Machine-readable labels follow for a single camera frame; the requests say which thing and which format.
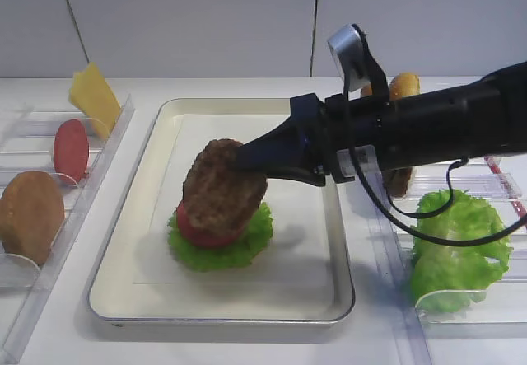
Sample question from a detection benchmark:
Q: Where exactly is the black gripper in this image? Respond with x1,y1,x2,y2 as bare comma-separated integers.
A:
235,93,383,187

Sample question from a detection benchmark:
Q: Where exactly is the brown meat patty front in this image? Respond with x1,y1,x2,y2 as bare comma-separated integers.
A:
183,138,268,238

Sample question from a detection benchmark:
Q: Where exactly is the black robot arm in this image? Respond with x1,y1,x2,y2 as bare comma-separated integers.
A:
233,63,526,187

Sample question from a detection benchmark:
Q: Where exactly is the dark meat patty rear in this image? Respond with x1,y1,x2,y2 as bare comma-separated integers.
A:
382,167,413,198

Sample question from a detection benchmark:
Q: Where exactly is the red tomato slice on tray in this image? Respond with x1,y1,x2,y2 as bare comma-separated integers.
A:
175,201,245,248

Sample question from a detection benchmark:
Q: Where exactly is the green lettuce leaf on tray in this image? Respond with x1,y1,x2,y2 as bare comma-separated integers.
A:
167,202,273,272

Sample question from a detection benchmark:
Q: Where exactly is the green lettuce leaf in rack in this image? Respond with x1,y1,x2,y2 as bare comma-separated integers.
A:
409,190,513,312

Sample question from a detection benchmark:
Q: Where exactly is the yellow cheese slice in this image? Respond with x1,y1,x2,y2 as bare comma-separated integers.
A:
69,62,121,141

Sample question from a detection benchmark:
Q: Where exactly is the red tomato slice in rack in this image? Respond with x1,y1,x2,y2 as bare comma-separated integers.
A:
53,119,89,185

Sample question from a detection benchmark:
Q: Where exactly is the golden bun half left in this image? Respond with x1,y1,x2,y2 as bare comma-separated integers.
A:
361,84,373,97

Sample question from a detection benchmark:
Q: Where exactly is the golden bun half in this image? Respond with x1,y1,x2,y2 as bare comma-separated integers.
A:
389,73,421,101
361,84,373,97

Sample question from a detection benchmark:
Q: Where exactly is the white paper liner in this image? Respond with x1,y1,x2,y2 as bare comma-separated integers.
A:
133,114,329,288

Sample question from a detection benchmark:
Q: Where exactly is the clear acrylic rack right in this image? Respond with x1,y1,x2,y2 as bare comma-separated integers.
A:
341,91,527,365

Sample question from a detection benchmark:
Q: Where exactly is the clear acrylic rack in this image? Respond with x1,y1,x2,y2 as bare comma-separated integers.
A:
0,94,137,365
341,91,527,365

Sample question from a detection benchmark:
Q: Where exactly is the cream metal tray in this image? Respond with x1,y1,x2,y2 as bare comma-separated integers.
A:
88,98,355,325

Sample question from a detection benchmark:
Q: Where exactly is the golden bun half right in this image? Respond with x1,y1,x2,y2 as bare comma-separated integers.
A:
389,73,421,101

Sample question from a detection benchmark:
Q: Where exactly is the clear acrylic rack left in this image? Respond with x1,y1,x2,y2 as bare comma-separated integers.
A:
0,94,137,365

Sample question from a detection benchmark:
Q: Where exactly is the brown bun half left rack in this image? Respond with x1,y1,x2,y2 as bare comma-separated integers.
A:
1,171,64,266

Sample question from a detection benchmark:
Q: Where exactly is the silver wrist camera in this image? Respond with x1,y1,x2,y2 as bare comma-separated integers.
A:
327,23,384,96

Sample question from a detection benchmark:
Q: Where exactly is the black cable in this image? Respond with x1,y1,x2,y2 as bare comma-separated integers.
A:
342,26,527,247

